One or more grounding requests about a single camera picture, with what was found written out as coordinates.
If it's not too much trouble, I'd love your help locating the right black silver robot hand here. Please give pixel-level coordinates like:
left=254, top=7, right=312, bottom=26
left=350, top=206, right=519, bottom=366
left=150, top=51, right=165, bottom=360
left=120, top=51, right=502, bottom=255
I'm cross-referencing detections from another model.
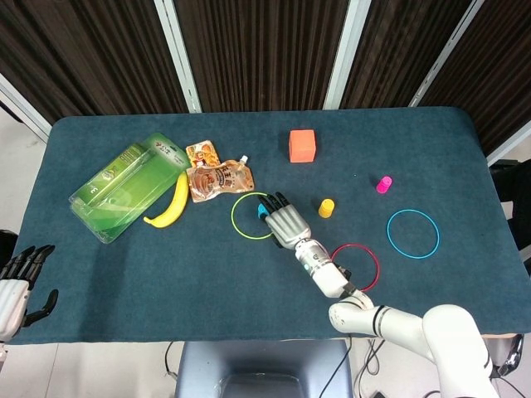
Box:
left=256, top=191, right=313, bottom=250

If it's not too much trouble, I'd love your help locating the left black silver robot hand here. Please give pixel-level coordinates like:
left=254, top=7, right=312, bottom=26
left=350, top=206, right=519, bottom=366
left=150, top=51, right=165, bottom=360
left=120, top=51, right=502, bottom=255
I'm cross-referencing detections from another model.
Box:
left=0, top=244, right=60, bottom=342

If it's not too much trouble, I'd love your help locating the yellow thin ring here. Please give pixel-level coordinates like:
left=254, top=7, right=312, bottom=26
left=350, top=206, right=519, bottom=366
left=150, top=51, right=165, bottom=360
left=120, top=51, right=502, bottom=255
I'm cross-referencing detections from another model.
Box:
left=230, top=191, right=278, bottom=240

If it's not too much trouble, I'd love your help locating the red thin ring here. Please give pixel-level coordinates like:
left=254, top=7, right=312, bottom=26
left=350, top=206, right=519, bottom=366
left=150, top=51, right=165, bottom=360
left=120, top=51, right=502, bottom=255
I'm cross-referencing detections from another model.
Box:
left=330, top=243, right=381, bottom=293

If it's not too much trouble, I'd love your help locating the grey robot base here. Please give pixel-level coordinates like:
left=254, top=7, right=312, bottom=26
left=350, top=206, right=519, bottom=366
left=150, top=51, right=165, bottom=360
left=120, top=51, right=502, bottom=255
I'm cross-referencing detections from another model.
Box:
left=173, top=339, right=353, bottom=398

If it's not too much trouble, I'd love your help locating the black bulky object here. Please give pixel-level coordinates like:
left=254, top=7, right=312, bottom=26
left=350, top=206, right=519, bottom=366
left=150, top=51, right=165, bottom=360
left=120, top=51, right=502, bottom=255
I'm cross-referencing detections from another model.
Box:
left=489, top=159, right=531, bottom=252
left=0, top=230, right=20, bottom=270

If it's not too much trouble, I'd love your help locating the orange foam cube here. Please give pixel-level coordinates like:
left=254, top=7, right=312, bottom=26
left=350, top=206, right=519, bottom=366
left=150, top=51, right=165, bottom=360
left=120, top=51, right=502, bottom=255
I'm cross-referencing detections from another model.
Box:
left=288, top=129, right=319, bottom=163

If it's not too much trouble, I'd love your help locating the brown spout pouch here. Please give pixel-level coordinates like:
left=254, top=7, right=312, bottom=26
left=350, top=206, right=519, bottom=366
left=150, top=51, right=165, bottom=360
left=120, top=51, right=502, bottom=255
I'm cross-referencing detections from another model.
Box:
left=186, top=155, right=256, bottom=204

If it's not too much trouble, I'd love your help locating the orange snack packet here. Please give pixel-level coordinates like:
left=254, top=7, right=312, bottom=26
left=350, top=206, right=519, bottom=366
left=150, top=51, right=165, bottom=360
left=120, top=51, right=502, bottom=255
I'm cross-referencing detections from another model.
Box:
left=185, top=140, right=222, bottom=169

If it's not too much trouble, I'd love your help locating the yellow toy banana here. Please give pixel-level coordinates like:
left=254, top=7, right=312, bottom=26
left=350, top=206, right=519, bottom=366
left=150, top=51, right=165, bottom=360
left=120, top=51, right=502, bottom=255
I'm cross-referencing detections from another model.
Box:
left=143, top=171, right=189, bottom=229

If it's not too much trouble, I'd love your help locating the teal table cloth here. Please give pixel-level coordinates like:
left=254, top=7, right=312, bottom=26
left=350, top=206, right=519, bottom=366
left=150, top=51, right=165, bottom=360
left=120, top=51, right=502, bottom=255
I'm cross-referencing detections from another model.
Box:
left=7, top=106, right=531, bottom=346

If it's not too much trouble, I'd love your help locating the green clear plastic package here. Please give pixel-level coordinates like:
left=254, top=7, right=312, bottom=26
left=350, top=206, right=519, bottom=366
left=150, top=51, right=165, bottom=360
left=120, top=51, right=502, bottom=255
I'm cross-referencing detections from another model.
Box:
left=68, top=132, right=188, bottom=245

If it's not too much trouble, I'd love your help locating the dark brown partition panel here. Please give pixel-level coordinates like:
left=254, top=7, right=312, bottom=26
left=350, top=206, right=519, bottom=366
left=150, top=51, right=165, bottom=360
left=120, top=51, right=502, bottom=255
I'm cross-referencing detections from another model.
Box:
left=418, top=0, right=531, bottom=155
left=339, top=0, right=472, bottom=109
left=173, top=0, right=353, bottom=114
left=0, top=0, right=190, bottom=125

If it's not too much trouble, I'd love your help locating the blue thin ring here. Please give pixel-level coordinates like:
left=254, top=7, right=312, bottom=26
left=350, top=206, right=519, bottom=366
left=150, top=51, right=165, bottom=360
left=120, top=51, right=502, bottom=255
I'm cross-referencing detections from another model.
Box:
left=386, top=209, right=441, bottom=260

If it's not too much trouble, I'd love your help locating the black cable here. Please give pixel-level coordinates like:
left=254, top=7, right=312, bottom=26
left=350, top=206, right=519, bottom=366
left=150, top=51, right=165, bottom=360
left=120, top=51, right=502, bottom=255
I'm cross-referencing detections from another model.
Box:
left=352, top=336, right=385, bottom=376
left=163, top=342, right=183, bottom=379

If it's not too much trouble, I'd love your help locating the white partition post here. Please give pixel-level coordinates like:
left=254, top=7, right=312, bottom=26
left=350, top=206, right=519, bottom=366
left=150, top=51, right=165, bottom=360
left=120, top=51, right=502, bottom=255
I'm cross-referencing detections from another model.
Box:
left=322, top=0, right=373, bottom=111
left=0, top=73, right=53, bottom=143
left=153, top=0, right=203, bottom=114
left=486, top=119, right=531, bottom=166
left=408, top=0, right=490, bottom=108

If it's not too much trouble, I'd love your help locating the black curved bracket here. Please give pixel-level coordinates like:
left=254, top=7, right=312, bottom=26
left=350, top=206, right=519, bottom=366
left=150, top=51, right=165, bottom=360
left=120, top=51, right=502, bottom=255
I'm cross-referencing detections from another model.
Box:
left=497, top=333, right=524, bottom=376

